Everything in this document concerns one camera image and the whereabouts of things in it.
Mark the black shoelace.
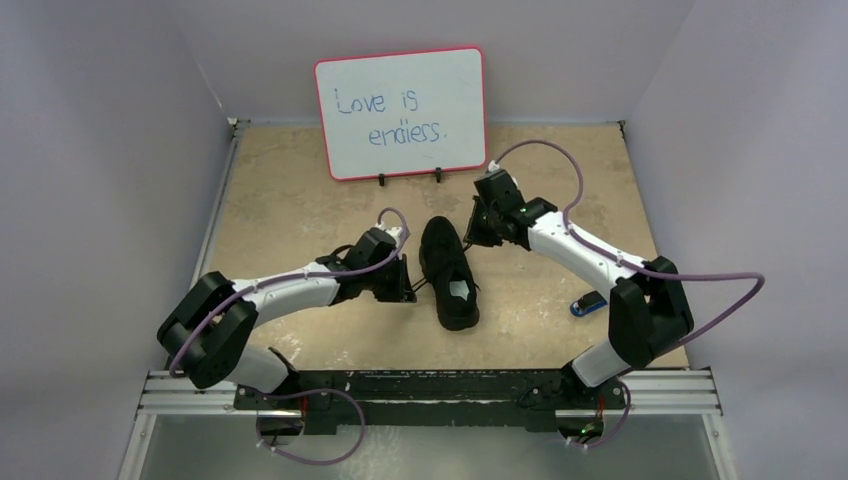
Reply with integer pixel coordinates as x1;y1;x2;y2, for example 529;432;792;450
413;242;480;300

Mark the black shoe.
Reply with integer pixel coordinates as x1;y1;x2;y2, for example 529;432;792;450
419;216;480;331

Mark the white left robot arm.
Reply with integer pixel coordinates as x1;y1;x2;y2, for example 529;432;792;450
156;225;416;409

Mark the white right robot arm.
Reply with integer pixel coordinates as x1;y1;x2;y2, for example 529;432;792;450
465;170;694;407

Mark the blue black marker eraser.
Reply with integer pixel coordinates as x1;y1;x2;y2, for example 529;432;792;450
569;291;607;318

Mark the red framed whiteboard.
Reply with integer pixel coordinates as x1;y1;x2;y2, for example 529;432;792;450
313;46;488;181

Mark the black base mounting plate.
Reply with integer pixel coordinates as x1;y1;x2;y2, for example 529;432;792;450
234;369;626;436

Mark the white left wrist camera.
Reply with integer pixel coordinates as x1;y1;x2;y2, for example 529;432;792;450
376;224;407;244

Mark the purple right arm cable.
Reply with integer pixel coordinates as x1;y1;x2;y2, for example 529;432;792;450
490;139;766;452

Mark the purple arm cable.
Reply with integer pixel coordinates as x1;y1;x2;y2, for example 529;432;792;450
490;139;766;452
167;207;412;466

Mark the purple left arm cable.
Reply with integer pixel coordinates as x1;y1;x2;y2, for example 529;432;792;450
167;207;412;466

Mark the aluminium extrusion rail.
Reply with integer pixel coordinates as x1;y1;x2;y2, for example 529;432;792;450
136;370;723;416

